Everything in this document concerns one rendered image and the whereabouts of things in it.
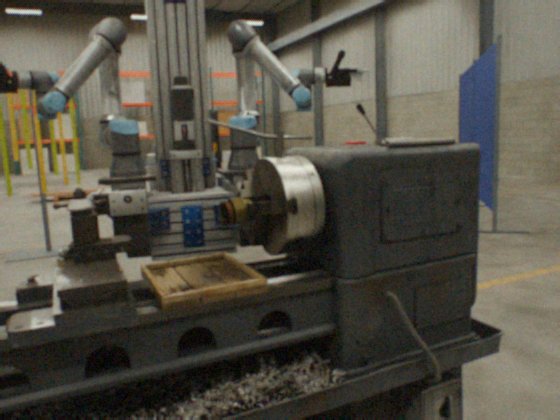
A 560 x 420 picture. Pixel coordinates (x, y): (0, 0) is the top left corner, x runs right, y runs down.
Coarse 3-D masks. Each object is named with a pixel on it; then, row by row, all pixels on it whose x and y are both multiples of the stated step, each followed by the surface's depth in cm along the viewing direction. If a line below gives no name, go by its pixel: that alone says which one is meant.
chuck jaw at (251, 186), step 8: (256, 168) 155; (248, 176) 152; (256, 176) 153; (248, 184) 151; (256, 184) 152; (240, 192) 148; (248, 192) 149; (256, 192) 150; (264, 192) 152; (256, 200) 152
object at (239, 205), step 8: (232, 200) 144; (240, 200) 144; (248, 200) 147; (224, 208) 142; (232, 208) 143; (240, 208) 143; (224, 216) 148; (232, 216) 142; (240, 216) 143; (248, 216) 146; (224, 224) 145
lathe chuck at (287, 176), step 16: (272, 160) 145; (288, 160) 146; (272, 176) 144; (288, 176) 140; (304, 176) 142; (272, 192) 146; (288, 192) 137; (304, 192) 139; (304, 208) 139; (272, 224) 148; (288, 224) 138; (304, 224) 140; (272, 240) 149; (288, 240) 141; (304, 240) 144
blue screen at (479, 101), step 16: (496, 48) 540; (480, 64) 666; (496, 64) 543; (464, 80) 850; (480, 80) 668; (496, 80) 545; (464, 96) 852; (480, 96) 669; (496, 96) 548; (464, 112) 854; (480, 112) 670; (496, 112) 551; (464, 128) 855; (480, 128) 671; (496, 128) 553; (480, 144) 672; (496, 144) 556; (496, 160) 559; (480, 176) 673; (496, 176) 562; (480, 192) 673; (496, 192) 565; (496, 208) 567
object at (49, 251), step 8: (32, 96) 536; (32, 104) 537; (32, 112) 538; (32, 120) 539; (40, 176) 550; (40, 184) 551; (40, 192) 552; (48, 224) 560; (48, 232) 561; (48, 240) 562; (32, 248) 581; (40, 248) 581; (48, 248) 563; (56, 248) 578; (8, 256) 547; (16, 256) 544; (24, 256) 542; (32, 256) 541; (40, 256) 540; (48, 256) 540
